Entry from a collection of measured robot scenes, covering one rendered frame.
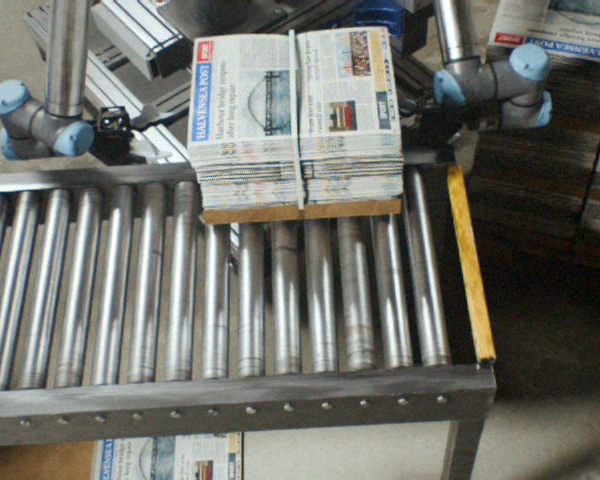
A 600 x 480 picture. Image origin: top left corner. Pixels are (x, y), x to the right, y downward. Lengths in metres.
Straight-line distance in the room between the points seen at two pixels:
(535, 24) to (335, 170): 0.68
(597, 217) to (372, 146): 0.98
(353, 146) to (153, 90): 1.39
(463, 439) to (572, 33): 0.91
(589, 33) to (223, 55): 0.82
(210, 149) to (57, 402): 0.51
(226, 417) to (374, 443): 0.84
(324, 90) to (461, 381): 0.57
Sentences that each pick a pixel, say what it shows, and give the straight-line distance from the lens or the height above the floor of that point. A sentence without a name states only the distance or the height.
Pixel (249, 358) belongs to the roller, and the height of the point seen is 0.80.
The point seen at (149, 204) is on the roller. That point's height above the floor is 0.80.
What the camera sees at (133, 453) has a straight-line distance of 2.42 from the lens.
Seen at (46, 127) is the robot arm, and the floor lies 0.92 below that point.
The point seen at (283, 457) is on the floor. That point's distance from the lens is 2.37.
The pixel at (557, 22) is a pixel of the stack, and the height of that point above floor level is 0.83.
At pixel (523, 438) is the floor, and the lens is 2.41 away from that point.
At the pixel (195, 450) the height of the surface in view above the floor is 0.01.
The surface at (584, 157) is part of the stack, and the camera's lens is 2.25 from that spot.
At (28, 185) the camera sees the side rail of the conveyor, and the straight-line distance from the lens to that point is 1.92.
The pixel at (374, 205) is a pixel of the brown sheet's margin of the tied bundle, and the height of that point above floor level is 0.84.
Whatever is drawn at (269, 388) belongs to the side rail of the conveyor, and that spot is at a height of 0.80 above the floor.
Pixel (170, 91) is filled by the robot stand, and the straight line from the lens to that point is 2.87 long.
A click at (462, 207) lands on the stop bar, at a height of 0.82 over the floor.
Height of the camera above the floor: 2.19
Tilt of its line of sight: 54 degrees down
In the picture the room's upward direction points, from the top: 7 degrees counter-clockwise
